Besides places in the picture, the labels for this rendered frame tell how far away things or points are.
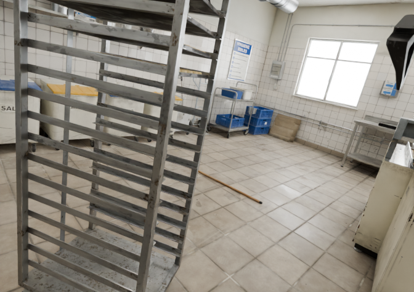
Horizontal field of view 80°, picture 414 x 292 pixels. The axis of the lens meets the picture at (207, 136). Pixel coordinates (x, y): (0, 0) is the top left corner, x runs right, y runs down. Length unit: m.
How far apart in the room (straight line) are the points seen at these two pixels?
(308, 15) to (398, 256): 5.52
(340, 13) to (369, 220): 4.66
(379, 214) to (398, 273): 0.71
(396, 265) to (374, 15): 4.96
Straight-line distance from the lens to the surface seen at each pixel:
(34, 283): 1.59
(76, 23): 1.02
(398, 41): 0.35
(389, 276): 1.92
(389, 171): 2.41
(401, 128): 2.36
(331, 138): 6.02
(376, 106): 5.80
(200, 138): 1.25
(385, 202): 2.47
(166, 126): 0.80
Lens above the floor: 1.26
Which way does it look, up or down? 15 degrees down
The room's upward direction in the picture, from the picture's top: 11 degrees clockwise
